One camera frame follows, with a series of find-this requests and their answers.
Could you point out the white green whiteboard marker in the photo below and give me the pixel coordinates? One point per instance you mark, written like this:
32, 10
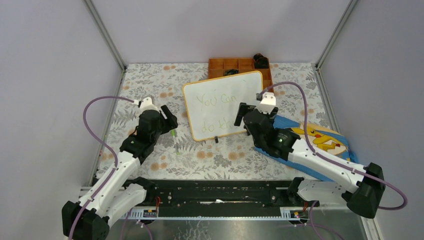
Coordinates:
176, 146

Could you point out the yellow framed whiteboard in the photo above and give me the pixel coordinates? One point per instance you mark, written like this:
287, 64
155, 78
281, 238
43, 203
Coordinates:
212, 105

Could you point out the dark rolled sock middle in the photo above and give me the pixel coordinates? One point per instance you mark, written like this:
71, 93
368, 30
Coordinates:
230, 72

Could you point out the dark rolled sock upper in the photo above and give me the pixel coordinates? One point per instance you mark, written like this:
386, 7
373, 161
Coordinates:
260, 61

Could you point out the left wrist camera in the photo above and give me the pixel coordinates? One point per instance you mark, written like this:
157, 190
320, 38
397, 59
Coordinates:
146, 104

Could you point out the blue pikachu cloth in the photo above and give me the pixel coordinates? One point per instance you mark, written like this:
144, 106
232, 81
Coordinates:
321, 138

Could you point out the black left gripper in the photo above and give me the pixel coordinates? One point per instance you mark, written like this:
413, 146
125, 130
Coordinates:
171, 122

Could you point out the orange wooden compartment tray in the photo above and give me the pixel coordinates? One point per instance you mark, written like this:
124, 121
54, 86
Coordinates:
217, 66

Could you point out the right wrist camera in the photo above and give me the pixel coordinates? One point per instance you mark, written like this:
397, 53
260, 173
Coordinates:
267, 102

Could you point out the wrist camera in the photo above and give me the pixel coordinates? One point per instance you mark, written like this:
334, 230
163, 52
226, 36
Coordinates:
146, 104
267, 102

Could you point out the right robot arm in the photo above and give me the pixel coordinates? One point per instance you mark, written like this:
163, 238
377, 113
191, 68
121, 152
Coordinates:
360, 186

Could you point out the dark rolled sock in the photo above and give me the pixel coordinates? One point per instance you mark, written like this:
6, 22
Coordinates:
230, 72
260, 61

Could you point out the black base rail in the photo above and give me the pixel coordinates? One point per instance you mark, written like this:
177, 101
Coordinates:
219, 198

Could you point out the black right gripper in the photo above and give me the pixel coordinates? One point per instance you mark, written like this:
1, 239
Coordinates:
243, 108

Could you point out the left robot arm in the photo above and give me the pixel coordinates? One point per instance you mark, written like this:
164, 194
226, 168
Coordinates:
94, 214

